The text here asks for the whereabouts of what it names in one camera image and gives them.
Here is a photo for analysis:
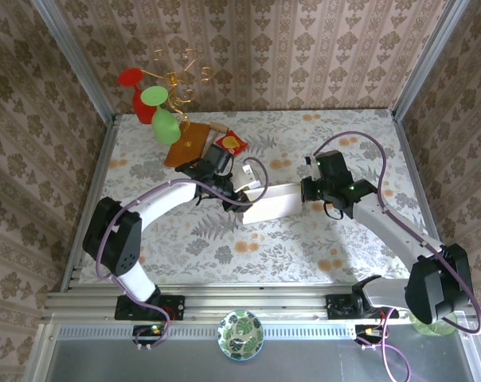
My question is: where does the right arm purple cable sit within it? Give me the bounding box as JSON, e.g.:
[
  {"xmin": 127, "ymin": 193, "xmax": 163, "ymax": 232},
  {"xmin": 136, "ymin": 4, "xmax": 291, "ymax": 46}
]
[{"xmin": 314, "ymin": 131, "xmax": 481, "ymax": 379}]

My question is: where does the brown wooden rack base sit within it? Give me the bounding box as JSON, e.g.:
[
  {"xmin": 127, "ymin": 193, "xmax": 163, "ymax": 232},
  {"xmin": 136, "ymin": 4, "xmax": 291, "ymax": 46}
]
[{"xmin": 163, "ymin": 121, "xmax": 210, "ymax": 167}]

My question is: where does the green plastic wine glass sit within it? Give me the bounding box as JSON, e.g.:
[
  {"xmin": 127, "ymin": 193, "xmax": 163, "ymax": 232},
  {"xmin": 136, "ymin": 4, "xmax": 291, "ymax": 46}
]
[{"xmin": 139, "ymin": 85, "xmax": 182, "ymax": 145}]

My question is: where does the floral printed tablecloth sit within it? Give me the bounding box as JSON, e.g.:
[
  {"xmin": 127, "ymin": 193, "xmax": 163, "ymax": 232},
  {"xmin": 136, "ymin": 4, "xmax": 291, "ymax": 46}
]
[{"xmin": 71, "ymin": 109, "xmax": 444, "ymax": 286}]

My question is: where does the aluminium frame post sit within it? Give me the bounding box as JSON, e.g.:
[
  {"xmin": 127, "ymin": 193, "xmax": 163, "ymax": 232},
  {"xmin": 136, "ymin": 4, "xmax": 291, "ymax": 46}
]
[
  {"xmin": 31, "ymin": 0, "xmax": 118, "ymax": 120},
  {"xmin": 391, "ymin": 0, "xmax": 471, "ymax": 119}
]

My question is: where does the slotted grey cable duct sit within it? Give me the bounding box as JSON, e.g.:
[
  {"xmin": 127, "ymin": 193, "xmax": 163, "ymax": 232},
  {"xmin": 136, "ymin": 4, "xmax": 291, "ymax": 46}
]
[{"xmin": 53, "ymin": 322, "xmax": 468, "ymax": 340}]

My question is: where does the leaf pattern bowl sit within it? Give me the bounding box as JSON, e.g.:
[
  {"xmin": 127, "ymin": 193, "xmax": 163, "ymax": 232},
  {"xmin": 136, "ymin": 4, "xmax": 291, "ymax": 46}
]
[{"xmin": 217, "ymin": 310, "xmax": 264, "ymax": 362}]

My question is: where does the gold wire glass rack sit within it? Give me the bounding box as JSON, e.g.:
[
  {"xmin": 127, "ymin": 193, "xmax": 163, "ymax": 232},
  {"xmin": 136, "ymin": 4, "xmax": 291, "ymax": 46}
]
[{"xmin": 140, "ymin": 47, "xmax": 214, "ymax": 124}]

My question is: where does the red snack packet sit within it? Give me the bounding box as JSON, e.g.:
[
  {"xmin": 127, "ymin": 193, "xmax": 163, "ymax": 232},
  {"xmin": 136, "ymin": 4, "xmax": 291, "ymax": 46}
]
[{"xmin": 216, "ymin": 130, "xmax": 248, "ymax": 156}]

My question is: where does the small black circuit board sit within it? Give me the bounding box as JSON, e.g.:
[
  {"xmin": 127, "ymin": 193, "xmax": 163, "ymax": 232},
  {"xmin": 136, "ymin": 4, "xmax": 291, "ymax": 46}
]
[
  {"xmin": 354, "ymin": 324, "xmax": 387, "ymax": 346},
  {"xmin": 131, "ymin": 324, "xmax": 166, "ymax": 346}
]

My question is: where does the green transparent plastic cup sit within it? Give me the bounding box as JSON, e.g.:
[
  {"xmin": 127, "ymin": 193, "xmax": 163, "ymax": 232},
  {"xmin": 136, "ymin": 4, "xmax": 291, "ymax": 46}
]
[{"xmin": 409, "ymin": 312, "xmax": 459, "ymax": 338}]

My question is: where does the white paper box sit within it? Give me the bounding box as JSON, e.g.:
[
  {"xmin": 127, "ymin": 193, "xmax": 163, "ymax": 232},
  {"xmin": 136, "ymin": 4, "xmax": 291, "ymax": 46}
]
[{"xmin": 242, "ymin": 181, "xmax": 305, "ymax": 226}]

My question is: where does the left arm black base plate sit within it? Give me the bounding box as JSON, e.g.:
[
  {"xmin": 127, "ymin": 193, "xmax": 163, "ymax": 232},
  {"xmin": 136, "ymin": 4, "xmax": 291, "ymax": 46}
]
[{"xmin": 115, "ymin": 294, "xmax": 186, "ymax": 322}]

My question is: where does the red plastic wine glass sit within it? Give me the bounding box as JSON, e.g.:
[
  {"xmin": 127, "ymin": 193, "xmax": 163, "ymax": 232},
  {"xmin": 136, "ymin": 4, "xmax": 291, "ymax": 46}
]
[{"xmin": 118, "ymin": 67, "xmax": 154, "ymax": 126}]

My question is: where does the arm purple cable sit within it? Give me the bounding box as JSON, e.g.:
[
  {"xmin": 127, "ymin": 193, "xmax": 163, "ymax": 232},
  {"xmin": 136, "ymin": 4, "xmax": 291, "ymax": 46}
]
[
  {"xmin": 314, "ymin": 131, "xmax": 481, "ymax": 379},
  {"xmin": 95, "ymin": 157, "xmax": 269, "ymax": 351}
]

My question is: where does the long aluminium base rail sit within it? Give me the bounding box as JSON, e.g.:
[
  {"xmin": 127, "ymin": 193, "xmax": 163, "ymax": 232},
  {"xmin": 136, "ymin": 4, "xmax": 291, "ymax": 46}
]
[{"xmin": 41, "ymin": 283, "xmax": 475, "ymax": 322}]

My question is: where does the aluminium table side rail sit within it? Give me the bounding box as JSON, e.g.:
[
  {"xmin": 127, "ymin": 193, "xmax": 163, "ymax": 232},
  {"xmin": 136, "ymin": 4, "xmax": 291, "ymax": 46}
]
[
  {"xmin": 390, "ymin": 111, "xmax": 455, "ymax": 287},
  {"xmin": 60, "ymin": 114, "xmax": 120, "ymax": 294}
]

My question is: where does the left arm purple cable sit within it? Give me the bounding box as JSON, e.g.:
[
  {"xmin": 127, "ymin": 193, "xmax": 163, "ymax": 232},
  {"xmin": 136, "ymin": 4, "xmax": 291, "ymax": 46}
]
[{"xmin": 95, "ymin": 157, "xmax": 269, "ymax": 351}]

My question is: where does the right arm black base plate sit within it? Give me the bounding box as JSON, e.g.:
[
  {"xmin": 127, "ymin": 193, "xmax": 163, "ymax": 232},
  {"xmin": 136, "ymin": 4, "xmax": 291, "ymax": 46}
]
[{"xmin": 326, "ymin": 294, "xmax": 399, "ymax": 319}]

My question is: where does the grey metal shelf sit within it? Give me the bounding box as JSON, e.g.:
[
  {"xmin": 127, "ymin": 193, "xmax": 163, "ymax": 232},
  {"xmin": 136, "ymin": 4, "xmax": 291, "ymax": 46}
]
[{"xmin": 23, "ymin": 337, "xmax": 481, "ymax": 382}]

